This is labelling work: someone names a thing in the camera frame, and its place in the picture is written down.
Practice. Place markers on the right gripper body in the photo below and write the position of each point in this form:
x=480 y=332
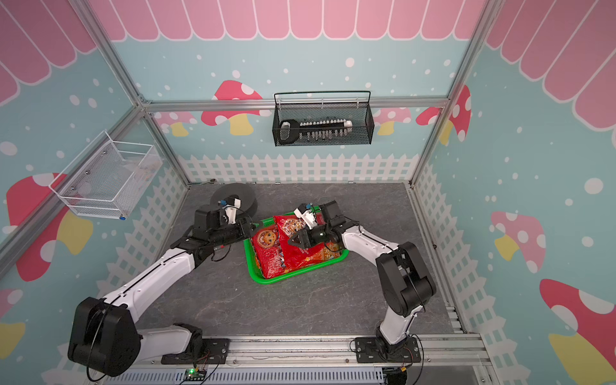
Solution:
x=317 y=236

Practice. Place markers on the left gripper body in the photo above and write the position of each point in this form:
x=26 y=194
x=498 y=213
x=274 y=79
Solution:
x=228 y=233

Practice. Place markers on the red candy bag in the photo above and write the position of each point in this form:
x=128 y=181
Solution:
x=268 y=252
x=294 y=257

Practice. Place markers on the green plastic basket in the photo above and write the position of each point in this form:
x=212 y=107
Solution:
x=255 y=272

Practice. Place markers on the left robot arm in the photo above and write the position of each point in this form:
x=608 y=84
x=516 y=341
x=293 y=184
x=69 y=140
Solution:
x=104 y=335

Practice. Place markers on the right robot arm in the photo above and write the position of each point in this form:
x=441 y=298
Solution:
x=405 y=280

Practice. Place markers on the black socket bit holder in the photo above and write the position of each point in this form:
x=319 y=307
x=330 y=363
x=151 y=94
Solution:
x=293 y=131

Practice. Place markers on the small green circuit board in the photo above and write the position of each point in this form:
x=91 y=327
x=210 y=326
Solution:
x=194 y=375

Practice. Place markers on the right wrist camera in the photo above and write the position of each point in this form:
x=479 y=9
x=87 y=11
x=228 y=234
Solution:
x=308 y=214

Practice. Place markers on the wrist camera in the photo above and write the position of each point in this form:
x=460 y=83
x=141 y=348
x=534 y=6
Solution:
x=308 y=214
x=229 y=207

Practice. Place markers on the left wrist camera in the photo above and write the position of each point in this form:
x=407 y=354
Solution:
x=229 y=207

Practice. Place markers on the black wire wall basket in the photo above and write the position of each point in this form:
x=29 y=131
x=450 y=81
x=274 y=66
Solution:
x=326 y=105

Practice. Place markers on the white wire wall basket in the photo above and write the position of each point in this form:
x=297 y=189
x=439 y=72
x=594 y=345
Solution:
x=108 y=178

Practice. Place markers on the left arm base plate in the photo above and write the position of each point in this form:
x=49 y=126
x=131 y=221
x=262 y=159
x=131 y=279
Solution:
x=211 y=350

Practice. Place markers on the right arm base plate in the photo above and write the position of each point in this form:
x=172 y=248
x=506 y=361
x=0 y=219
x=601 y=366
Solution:
x=372 y=350

